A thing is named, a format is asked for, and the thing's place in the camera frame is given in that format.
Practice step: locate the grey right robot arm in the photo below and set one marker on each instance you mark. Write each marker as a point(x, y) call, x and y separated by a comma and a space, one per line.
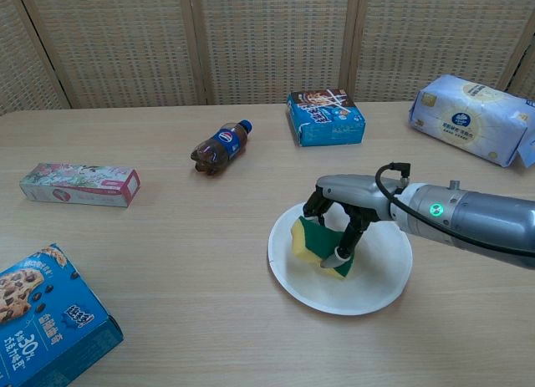
point(468, 220)

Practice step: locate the floral pink toothpaste box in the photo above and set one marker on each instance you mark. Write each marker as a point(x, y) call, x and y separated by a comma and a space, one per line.
point(79, 185)

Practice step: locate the blue snack stick box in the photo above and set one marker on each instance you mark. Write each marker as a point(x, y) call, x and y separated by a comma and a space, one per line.
point(324, 120)

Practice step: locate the pepsi cola plastic bottle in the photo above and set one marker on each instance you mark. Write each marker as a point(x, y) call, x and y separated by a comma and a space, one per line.
point(219, 148)

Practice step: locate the white tissue paper pack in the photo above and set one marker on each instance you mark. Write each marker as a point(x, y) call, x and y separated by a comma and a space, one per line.
point(470, 119)

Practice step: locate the green and yellow sponge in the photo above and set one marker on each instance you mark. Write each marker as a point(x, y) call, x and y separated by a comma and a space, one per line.
point(319, 247)

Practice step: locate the blue chocolate cookie box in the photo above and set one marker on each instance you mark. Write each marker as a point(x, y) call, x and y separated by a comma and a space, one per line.
point(42, 320)

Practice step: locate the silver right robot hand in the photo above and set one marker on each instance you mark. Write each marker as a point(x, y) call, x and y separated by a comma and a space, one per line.
point(355, 195)

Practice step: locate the white paper plate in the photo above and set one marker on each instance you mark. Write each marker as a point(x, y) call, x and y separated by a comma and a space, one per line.
point(368, 286)

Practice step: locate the woven folding screen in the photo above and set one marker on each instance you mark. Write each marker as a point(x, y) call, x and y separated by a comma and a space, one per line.
point(267, 44)

